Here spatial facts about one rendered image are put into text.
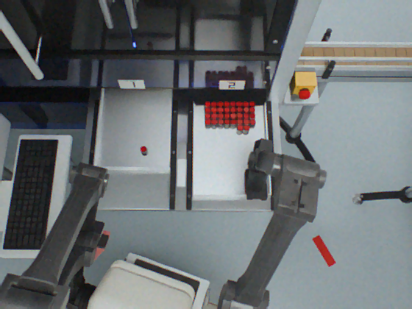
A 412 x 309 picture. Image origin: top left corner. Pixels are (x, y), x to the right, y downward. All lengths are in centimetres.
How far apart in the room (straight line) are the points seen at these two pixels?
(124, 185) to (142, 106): 30
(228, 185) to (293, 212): 72
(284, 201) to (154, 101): 92
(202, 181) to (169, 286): 57
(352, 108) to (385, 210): 60
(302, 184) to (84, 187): 47
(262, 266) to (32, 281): 45
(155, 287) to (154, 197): 55
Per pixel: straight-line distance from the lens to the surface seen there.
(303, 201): 87
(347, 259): 251
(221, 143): 160
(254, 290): 106
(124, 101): 169
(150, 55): 139
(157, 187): 156
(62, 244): 91
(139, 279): 106
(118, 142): 163
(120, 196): 157
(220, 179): 156
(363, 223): 257
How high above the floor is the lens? 239
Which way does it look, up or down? 68 degrees down
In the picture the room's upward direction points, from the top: straight up
